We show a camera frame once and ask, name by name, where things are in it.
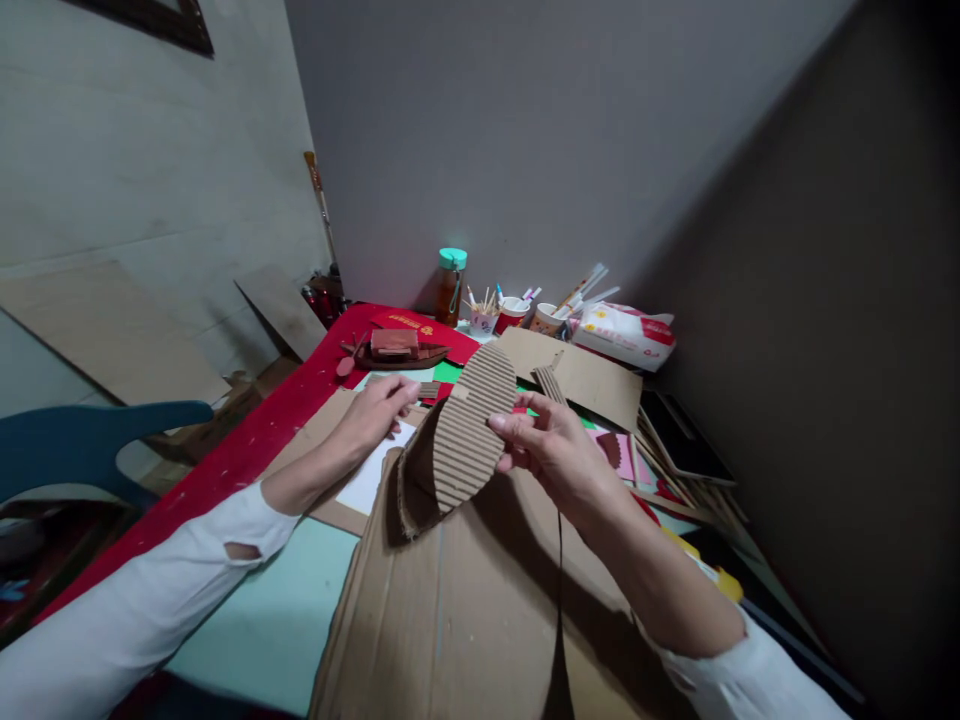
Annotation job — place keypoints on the green paper sheet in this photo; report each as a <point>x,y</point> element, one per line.
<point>452,371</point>

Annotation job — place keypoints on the white paper sheet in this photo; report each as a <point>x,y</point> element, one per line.
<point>369,476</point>

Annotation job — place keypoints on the bottle with teal cap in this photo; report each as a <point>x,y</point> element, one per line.
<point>450,292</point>

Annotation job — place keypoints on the blue plastic chair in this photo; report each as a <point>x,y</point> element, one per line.
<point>67,450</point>

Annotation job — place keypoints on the black flat board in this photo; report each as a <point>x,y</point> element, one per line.
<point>686,439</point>

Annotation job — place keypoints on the brown model boat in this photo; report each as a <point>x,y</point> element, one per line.
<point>394,349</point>

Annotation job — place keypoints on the yellow paper pieces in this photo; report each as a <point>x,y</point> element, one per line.
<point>724,581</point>

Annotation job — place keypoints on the paper cup with straws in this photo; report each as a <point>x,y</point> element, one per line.
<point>547,319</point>

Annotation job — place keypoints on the paper cup of wooden sticks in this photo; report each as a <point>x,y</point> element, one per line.
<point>482,319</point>

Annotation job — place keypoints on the red tablecloth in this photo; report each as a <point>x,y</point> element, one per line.
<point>247,450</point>

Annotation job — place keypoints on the bundle of wooden strips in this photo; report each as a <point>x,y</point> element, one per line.
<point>682,491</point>

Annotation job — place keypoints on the red paper cup with pens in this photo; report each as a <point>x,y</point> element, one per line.
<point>511,315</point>

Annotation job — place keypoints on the large leaning cardboard sheet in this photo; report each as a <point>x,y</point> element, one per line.
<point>112,330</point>

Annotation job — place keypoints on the small leaning cardboard sheet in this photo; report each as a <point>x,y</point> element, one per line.
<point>281,311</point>

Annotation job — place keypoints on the boat-shaped corrugated cardboard piece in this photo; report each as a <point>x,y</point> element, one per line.
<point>469,427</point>

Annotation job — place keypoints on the light teal paper sheet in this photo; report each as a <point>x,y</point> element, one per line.
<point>270,607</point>

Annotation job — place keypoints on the large brown cardboard sheet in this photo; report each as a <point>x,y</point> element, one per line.
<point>465,615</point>

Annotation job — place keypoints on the person's left fingers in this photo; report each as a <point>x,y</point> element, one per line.
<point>399,397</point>

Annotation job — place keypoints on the small corrugated cardboard strip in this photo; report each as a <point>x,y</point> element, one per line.
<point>550,381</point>

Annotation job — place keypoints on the red envelope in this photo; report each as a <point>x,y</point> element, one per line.
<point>409,322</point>

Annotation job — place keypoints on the flat brown cardboard panel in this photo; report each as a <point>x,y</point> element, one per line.
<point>600,382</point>

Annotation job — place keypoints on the pink paper sheet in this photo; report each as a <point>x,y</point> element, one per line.
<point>637,469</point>

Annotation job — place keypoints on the person's right hand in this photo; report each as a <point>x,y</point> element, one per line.
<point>562,457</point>

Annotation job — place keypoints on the white plastic packet red label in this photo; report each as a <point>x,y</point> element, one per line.
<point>626,334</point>

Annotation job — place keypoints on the brown cardboard sheet under paper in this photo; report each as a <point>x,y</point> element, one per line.
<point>319,442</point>

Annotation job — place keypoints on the red cans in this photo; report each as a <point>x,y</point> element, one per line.
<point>324,300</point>

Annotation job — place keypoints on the person's left hand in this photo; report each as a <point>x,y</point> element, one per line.
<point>375,420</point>

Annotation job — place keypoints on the small corrugated cardboard block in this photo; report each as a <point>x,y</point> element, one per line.
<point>430,390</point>

